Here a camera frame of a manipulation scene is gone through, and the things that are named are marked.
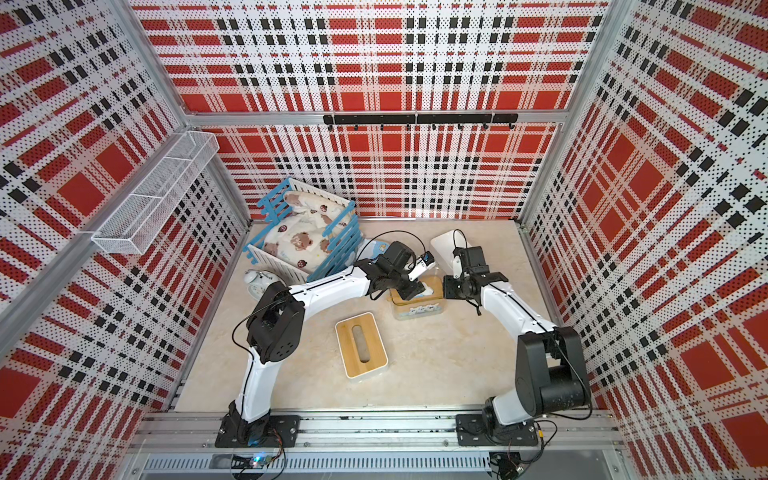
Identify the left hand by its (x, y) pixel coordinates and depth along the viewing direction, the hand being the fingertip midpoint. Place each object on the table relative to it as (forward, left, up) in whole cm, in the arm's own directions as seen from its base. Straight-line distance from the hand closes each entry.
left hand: (420, 279), depth 92 cm
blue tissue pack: (+17, +17, -5) cm, 24 cm away
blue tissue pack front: (-3, -2, -3) cm, 5 cm away
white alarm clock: (-2, +50, +2) cm, 50 cm away
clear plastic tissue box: (-8, -2, -1) cm, 8 cm away
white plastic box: (+20, -10, -7) cm, 24 cm away
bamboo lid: (+2, -5, -5) cm, 8 cm away
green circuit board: (-46, +40, -7) cm, 61 cm away
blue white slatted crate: (+16, +26, -2) cm, 31 cm away
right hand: (-3, -9, +1) cm, 10 cm away
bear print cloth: (+18, +43, 0) cm, 46 cm away
